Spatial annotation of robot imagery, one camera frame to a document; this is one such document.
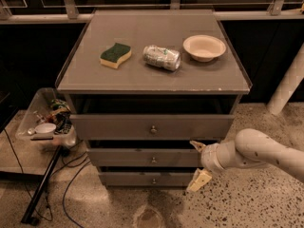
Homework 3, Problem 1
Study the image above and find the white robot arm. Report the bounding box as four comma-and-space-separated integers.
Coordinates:
187, 128, 304, 192

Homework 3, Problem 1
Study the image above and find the white diagonal pole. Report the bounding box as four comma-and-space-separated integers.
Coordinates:
266, 43, 304, 115

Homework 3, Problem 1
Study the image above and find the black metal bar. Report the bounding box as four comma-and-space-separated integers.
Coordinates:
21, 146, 63, 226

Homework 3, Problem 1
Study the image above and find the grey drawer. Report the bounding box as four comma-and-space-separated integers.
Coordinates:
70, 114, 234, 141
87, 148, 202, 167
99, 172, 194, 187

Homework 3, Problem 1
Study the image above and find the metal window railing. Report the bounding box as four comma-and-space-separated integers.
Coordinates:
0, 0, 303, 24

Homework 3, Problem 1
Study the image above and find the grey bottom drawer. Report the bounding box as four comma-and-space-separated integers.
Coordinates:
99, 172, 194, 187

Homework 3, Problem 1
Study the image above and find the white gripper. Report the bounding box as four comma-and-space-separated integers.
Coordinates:
186, 141, 224, 192

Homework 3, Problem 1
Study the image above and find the grey drawer cabinet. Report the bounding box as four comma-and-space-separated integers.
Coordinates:
56, 11, 251, 174

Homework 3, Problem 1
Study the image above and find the black floor cable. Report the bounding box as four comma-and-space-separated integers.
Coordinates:
62, 160, 92, 228

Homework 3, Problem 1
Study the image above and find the green yellow sponge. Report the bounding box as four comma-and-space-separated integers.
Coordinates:
100, 43, 132, 69

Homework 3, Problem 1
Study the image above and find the white bowl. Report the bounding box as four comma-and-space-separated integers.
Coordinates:
183, 35, 226, 62

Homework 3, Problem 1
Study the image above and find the clear plastic bin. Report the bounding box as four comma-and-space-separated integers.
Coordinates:
16, 88, 77, 150

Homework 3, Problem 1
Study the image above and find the crushed silver can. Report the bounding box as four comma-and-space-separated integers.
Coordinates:
142, 45, 181, 71

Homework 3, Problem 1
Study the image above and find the grey top drawer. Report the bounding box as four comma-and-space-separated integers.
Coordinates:
70, 114, 234, 141

